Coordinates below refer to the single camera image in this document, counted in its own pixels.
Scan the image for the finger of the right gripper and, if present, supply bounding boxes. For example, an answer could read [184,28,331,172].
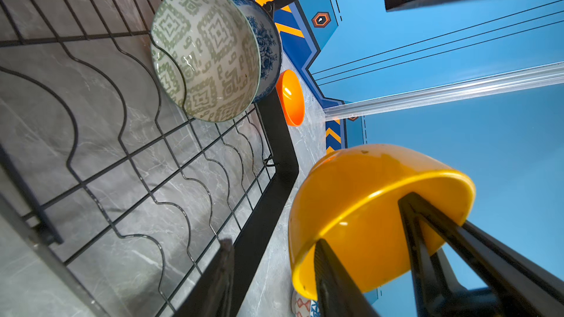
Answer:
[398,193,563,316]
[314,239,379,316]

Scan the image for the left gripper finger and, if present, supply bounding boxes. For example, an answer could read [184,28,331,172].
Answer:
[173,239,234,316]

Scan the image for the yellow plastic bowl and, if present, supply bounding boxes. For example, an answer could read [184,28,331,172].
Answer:
[288,144,476,300]

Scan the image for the green patterned white bowl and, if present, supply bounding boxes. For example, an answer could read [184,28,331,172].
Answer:
[150,0,261,123]

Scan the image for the orange plastic bowl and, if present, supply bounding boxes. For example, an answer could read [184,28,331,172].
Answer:
[276,70,305,127]

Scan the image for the blue floral white bowl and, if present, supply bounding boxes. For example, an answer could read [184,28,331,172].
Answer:
[232,0,283,104]

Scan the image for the white red-dotted bowl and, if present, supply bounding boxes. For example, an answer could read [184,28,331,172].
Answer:
[291,291,320,317]

